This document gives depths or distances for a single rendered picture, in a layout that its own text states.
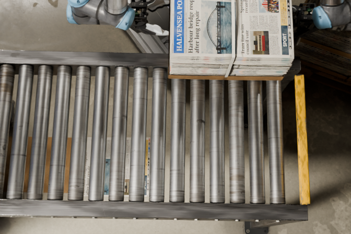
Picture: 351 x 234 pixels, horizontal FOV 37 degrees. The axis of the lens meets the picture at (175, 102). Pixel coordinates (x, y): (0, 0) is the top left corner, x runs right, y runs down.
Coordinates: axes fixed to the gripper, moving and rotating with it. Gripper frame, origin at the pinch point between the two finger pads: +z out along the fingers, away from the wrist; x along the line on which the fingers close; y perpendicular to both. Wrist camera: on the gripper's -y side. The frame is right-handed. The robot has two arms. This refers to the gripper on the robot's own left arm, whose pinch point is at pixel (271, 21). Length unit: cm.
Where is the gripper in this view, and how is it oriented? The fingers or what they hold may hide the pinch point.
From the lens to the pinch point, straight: 187.9
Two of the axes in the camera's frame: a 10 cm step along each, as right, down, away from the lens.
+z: -10.0, -0.1, -0.2
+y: 0.2, -2.7, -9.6
